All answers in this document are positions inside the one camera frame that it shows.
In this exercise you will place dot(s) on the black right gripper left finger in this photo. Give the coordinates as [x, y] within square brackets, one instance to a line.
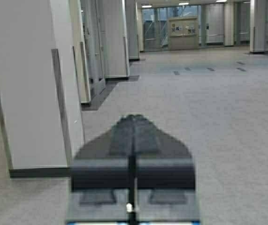
[100, 178]

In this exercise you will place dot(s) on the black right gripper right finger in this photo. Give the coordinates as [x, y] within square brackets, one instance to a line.
[164, 178]

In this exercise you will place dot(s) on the beige notice board cabinet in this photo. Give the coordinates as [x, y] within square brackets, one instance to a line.
[183, 33]

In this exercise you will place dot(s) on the near white square column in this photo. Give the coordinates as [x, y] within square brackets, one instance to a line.
[40, 110]

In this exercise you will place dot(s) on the right white column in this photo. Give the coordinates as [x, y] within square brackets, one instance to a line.
[258, 26]

